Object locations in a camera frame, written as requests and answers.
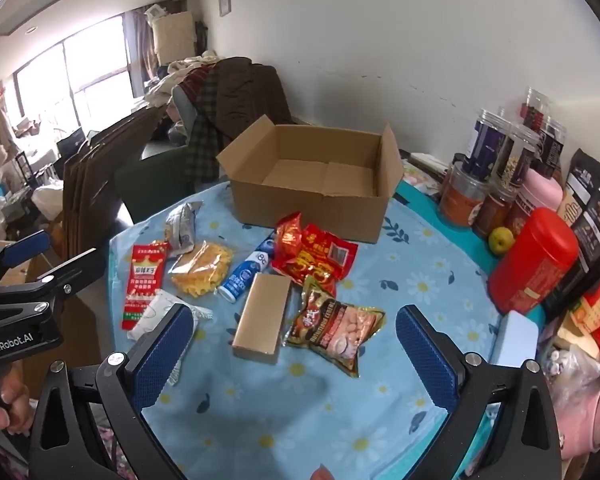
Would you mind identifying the tall jar with nuts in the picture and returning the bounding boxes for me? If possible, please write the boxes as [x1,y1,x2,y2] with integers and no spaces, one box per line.
[495,125,541,188]

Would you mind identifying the silver foil packet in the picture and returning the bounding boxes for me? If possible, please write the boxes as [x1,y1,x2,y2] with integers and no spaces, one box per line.
[127,287,213,346]

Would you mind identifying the window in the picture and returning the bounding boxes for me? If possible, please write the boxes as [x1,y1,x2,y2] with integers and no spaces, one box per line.
[10,14,136,128]

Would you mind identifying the clear jar brown contents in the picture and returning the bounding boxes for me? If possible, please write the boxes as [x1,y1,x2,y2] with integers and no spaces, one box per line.
[472,187,518,238]

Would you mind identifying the tall jar dark label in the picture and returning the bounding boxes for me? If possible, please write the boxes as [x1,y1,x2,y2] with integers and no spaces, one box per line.
[535,115,567,176]

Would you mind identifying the large black pouch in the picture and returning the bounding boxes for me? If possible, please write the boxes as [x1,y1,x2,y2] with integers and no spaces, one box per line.
[540,149,600,318]

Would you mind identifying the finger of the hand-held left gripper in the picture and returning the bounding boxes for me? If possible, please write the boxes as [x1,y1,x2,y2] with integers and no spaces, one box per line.
[30,247,106,321]
[0,230,51,286]

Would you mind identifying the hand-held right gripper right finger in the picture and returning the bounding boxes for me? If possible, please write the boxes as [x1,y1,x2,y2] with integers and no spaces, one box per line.
[396,304,563,480]

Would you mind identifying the small red snack packet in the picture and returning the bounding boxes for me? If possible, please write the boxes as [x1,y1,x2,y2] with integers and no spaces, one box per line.
[275,212,306,266]

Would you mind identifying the gold box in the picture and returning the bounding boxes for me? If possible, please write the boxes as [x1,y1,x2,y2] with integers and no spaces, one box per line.
[231,273,293,365]

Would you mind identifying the pink canister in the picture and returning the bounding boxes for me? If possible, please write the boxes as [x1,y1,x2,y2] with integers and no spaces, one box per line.
[505,169,566,238]

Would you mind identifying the blue white milk bottle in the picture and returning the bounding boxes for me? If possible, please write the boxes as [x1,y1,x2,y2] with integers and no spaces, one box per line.
[217,240,276,305]

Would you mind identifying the yellow waffle packet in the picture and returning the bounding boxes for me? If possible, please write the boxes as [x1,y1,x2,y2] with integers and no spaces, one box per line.
[169,241,231,297]

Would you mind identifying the red striped cloth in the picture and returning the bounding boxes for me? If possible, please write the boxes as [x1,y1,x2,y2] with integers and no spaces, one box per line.
[182,64,216,106]

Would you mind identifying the clear jar orange contents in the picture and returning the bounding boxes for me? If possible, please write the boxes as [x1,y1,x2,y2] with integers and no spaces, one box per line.
[439,162,491,228]

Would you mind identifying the brown jacket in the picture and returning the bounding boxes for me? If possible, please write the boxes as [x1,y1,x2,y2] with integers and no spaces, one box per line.
[212,56,296,156]

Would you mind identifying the large red snack bag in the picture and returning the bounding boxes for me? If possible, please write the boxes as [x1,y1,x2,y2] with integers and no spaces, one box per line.
[272,225,359,297]

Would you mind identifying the beige storage box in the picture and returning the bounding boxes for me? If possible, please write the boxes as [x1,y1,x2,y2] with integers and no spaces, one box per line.
[152,10,197,67]

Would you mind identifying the blue floral tablecloth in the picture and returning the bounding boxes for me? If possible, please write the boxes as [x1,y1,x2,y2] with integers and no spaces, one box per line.
[107,180,546,480]

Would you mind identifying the cardboard box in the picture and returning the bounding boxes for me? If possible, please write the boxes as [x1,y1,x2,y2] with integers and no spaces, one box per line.
[216,114,405,245]

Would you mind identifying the curtain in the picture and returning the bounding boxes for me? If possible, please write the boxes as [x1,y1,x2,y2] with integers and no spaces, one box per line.
[122,10,156,98]

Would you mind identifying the person's left hand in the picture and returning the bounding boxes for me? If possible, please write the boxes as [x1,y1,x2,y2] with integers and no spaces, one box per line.
[0,375,33,436]

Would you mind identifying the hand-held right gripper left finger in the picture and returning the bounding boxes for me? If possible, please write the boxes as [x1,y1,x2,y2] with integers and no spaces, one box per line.
[27,302,196,480]

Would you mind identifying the brown peanut snack bag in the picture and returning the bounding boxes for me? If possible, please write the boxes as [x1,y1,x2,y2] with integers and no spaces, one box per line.
[283,277,386,378]

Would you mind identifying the white bedding pile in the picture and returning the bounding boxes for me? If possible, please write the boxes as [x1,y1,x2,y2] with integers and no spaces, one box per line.
[145,50,221,108]

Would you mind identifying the tall jar red contents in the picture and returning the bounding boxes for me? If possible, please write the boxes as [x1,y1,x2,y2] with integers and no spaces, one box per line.
[520,87,553,131]

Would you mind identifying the long red snack packet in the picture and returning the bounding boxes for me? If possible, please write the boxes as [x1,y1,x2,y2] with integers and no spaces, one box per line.
[121,242,172,331]

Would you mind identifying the green apple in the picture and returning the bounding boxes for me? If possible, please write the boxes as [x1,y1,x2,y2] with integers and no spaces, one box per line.
[488,227,516,255]

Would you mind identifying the green chair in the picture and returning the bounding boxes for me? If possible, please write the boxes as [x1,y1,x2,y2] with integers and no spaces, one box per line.
[114,152,191,226]

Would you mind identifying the stack of flat cardboard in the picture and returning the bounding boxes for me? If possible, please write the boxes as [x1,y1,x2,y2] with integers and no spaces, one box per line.
[61,104,167,261]

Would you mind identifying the red canister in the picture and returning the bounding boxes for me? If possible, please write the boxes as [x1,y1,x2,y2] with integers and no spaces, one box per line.
[489,207,580,315]

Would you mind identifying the clear plastic bag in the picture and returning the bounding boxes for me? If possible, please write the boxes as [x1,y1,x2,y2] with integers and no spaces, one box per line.
[540,345,600,411]

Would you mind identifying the teal cloth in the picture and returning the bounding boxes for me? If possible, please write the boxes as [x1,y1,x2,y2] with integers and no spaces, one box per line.
[395,180,548,326]

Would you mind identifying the tall jar purple label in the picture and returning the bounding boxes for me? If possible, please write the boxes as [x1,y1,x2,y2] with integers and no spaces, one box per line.
[462,109,513,181]

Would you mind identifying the plaid cloth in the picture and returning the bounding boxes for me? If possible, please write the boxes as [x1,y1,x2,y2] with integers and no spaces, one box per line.
[182,67,237,193]

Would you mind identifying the grey snack packet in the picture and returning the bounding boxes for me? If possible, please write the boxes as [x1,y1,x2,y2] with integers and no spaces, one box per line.
[164,201,204,256]

